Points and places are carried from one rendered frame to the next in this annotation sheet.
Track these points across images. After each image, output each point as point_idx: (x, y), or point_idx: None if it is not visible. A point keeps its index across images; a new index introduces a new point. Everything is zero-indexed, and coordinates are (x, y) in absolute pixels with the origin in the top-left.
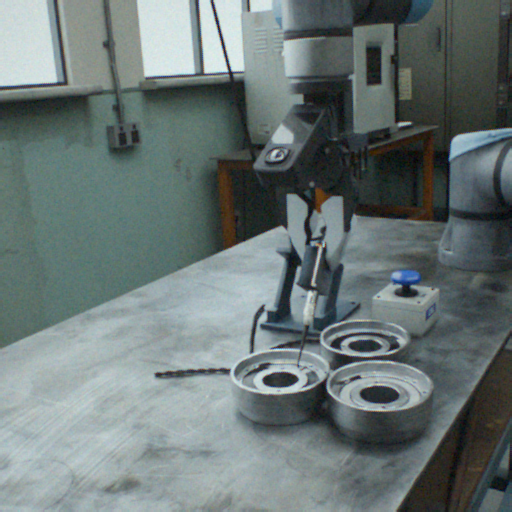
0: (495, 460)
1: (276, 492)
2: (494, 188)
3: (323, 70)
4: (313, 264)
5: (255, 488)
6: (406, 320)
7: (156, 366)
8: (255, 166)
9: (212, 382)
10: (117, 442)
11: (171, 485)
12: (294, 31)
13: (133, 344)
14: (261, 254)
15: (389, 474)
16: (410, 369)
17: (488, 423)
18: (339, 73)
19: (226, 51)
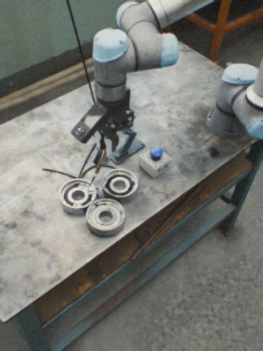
0: (194, 212)
1: (55, 244)
2: (230, 106)
3: (106, 99)
4: (99, 157)
5: (49, 240)
6: (149, 170)
7: (45, 162)
8: (71, 132)
9: (61, 179)
10: (16, 203)
11: (26, 229)
12: (95, 79)
13: (42, 143)
14: (129, 81)
15: (91, 248)
16: (122, 208)
17: (201, 195)
18: (113, 100)
19: (81, 52)
